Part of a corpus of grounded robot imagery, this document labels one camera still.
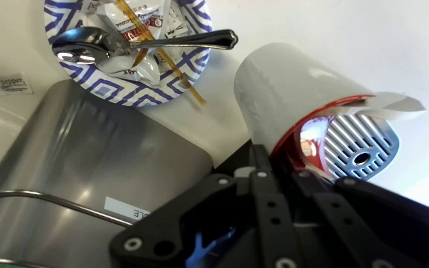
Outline blue patterned paper plate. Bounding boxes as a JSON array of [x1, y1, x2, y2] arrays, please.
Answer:
[[42, 0, 215, 111]]

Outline torn white sugar packets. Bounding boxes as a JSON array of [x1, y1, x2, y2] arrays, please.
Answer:
[[82, 0, 197, 84]]

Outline silver slotted drip tray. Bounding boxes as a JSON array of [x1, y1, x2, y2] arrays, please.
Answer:
[[323, 112, 401, 182]]

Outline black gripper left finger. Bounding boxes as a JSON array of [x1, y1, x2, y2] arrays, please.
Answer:
[[109, 144, 295, 268]]

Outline stainless steel appliance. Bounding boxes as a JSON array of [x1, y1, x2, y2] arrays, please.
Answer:
[[0, 79, 216, 268]]

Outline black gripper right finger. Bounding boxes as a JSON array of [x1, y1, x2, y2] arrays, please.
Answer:
[[286, 158, 429, 268]]

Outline shiny metal spoon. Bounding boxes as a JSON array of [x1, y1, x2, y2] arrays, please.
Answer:
[[49, 26, 240, 66]]

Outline amber stirrer stick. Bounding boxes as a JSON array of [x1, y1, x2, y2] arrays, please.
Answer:
[[130, 47, 151, 71], [116, 0, 209, 109]]

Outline broken white red mug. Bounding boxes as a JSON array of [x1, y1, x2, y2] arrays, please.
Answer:
[[233, 42, 428, 176]]

